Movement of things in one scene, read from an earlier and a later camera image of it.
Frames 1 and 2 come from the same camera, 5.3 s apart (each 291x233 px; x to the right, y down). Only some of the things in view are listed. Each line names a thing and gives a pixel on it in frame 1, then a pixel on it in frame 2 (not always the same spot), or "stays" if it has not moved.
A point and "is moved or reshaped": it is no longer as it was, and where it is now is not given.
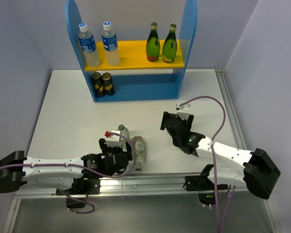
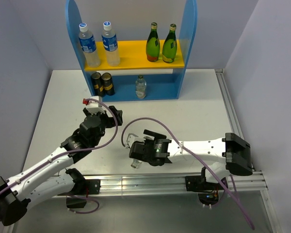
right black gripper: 187,124 -> 157,135
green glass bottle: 169,46 stays
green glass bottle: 153,45 stays
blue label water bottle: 109,44 stays
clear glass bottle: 124,132 is moved or reshaped
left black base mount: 81,187 stays
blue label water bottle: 87,40 stays
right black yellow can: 108,87 stays
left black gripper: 105,148 -> 110,120
